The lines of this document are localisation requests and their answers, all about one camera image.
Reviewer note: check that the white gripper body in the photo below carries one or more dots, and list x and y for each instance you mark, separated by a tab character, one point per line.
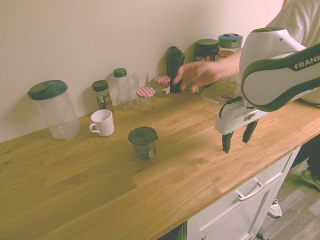
232	120

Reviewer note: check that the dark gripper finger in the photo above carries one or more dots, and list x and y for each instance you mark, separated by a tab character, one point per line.
226	142
249	131

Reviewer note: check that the person's bare forearm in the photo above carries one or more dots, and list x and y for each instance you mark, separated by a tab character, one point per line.
235	63

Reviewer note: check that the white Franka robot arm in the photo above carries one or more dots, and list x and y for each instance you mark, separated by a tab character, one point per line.
270	82

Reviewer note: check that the clear plastic food container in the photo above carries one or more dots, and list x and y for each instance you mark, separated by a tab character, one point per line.
215	96

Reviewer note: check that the person's bare hand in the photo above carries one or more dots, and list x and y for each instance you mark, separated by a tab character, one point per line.
205	72

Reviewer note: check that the person's dark trousers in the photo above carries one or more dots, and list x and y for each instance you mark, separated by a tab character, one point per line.
311	152

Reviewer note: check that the tall jar red checked lid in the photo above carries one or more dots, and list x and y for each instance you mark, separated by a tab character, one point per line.
225	54

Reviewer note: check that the black Vega protein tub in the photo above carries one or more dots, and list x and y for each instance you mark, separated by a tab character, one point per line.
206	51

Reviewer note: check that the grey green sneaker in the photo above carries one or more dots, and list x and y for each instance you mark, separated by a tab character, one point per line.
311	178

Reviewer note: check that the labelled jar red checked lid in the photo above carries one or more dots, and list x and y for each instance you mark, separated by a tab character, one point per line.
162	86

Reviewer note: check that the clear canister blue lid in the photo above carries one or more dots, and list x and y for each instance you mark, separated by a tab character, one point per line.
230	41

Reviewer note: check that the white sneaker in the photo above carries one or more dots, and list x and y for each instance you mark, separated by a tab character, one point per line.
275	208

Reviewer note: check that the black shaker bottle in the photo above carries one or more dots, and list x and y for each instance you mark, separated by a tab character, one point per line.
174	60

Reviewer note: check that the small jar red checked lid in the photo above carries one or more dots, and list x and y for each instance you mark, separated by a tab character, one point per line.
145	98

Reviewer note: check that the clear drinking glass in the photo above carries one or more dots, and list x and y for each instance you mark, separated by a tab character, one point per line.
140	80

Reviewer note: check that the clear plastic bottle green cap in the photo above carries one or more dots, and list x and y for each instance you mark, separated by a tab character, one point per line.
122	87

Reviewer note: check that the white ceramic mug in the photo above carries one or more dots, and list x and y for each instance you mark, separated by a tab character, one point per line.
103	123

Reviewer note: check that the spice jar dark lid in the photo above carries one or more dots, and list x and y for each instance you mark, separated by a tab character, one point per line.
103	96

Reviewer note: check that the large clear jug green lid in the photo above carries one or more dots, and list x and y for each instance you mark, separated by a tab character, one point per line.
58	112

